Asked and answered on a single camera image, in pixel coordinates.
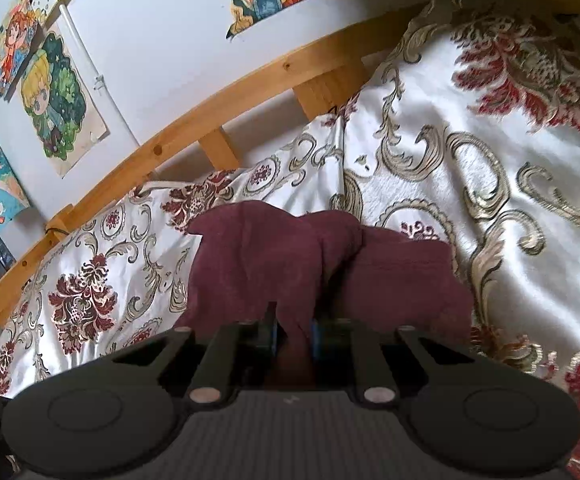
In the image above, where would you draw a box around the wooden bed frame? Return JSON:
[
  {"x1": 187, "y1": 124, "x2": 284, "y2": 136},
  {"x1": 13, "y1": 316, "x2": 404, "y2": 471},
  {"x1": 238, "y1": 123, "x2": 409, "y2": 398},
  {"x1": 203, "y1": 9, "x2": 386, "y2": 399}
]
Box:
[{"x1": 0, "y1": 0, "x2": 450, "y2": 392}]

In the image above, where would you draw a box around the maroon shirt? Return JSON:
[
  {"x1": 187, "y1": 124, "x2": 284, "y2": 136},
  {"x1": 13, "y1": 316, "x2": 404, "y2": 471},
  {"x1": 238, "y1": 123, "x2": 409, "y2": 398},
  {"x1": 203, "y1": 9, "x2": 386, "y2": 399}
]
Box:
[{"x1": 175, "y1": 200, "x2": 475, "y2": 391}]

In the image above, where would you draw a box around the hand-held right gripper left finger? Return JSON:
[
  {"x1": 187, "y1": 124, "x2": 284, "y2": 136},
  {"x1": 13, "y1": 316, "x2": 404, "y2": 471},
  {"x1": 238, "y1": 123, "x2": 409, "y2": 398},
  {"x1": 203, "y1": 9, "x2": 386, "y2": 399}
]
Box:
[{"x1": 111, "y1": 301, "x2": 283, "y2": 406}]

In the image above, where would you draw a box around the white wall cable conduit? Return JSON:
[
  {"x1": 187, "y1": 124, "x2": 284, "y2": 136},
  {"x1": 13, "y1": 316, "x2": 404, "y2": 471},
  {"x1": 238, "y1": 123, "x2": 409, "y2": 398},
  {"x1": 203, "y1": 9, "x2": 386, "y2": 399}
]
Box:
[{"x1": 57, "y1": 4, "x2": 139, "y2": 150}]

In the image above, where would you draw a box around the floral satin bedspread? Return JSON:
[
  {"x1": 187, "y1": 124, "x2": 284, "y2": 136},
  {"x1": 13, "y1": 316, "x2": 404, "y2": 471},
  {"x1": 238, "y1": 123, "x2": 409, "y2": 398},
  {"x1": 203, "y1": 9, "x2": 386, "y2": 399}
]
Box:
[{"x1": 0, "y1": 0, "x2": 580, "y2": 480}]

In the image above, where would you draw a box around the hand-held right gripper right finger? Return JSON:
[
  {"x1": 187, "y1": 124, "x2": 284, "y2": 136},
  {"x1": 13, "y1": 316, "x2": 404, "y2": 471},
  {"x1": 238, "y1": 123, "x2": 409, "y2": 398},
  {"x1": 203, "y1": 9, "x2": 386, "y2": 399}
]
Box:
[{"x1": 311, "y1": 317, "x2": 473, "y2": 406}]

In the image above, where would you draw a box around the blonde figure green wall poster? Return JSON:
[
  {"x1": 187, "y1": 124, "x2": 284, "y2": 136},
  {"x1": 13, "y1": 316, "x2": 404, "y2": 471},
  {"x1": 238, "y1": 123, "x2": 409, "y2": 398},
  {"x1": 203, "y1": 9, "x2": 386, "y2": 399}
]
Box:
[{"x1": 21, "y1": 30, "x2": 111, "y2": 179}]

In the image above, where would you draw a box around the orange-haired figure blue wall poster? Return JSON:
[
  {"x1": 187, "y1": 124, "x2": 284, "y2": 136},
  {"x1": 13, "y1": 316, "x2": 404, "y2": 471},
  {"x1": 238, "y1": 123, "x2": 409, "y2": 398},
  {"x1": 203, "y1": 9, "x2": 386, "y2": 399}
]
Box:
[{"x1": 0, "y1": 135, "x2": 31, "y2": 234}]

